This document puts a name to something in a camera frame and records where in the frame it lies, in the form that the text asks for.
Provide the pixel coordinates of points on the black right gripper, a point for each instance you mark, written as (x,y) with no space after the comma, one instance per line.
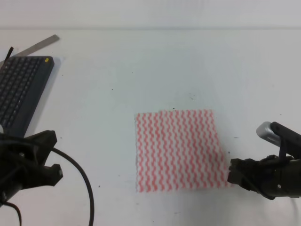
(271,177)

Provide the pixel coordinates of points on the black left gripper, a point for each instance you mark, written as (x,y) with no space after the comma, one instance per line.
(22,166)

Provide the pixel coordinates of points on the pink white wavy towel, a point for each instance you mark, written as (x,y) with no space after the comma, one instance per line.
(178,150)

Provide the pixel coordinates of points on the black keyboard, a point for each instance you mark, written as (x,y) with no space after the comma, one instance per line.
(22,82)

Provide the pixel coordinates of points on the metal ruler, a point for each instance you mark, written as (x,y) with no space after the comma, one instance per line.
(32,49)

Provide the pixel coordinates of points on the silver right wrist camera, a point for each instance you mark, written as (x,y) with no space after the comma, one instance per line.
(288,141)

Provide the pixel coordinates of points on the black cable tie end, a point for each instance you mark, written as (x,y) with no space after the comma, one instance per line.
(9,54)

